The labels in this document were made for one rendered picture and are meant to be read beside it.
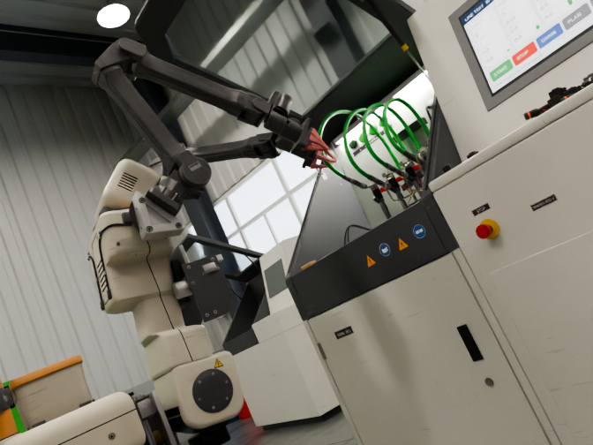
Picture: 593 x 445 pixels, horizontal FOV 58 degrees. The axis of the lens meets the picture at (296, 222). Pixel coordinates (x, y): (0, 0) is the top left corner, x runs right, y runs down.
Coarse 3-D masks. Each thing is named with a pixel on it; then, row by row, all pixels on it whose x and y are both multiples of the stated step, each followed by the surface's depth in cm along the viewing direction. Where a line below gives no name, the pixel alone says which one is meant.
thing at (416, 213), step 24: (408, 216) 149; (360, 240) 163; (384, 240) 156; (408, 240) 150; (432, 240) 145; (312, 264) 180; (336, 264) 172; (360, 264) 165; (384, 264) 158; (408, 264) 152; (312, 288) 182; (336, 288) 174; (360, 288) 166; (312, 312) 184
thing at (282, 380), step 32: (192, 256) 540; (224, 256) 534; (256, 256) 524; (288, 256) 477; (256, 288) 579; (256, 320) 494; (288, 320) 453; (256, 352) 495; (288, 352) 449; (256, 384) 512; (288, 384) 462; (320, 384) 444; (256, 416) 530; (288, 416) 477; (320, 416) 440
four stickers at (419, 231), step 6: (420, 222) 146; (414, 228) 148; (420, 228) 147; (402, 234) 151; (414, 234) 149; (420, 234) 147; (426, 234) 146; (396, 240) 153; (402, 240) 152; (378, 246) 158; (384, 246) 157; (402, 246) 152; (408, 246) 151; (384, 252) 157; (390, 252) 156; (366, 258) 162; (372, 258) 161; (366, 264) 163; (372, 264) 161
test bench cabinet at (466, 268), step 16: (464, 256) 139; (464, 272) 140; (480, 288) 138; (480, 304) 138; (496, 320) 136; (512, 352) 134; (336, 384) 183; (528, 384) 133; (544, 416) 132; (352, 432) 181
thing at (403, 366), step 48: (384, 288) 160; (432, 288) 148; (336, 336) 178; (384, 336) 163; (432, 336) 151; (480, 336) 140; (384, 384) 167; (432, 384) 154; (480, 384) 143; (384, 432) 171; (432, 432) 157; (480, 432) 145; (528, 432) 135
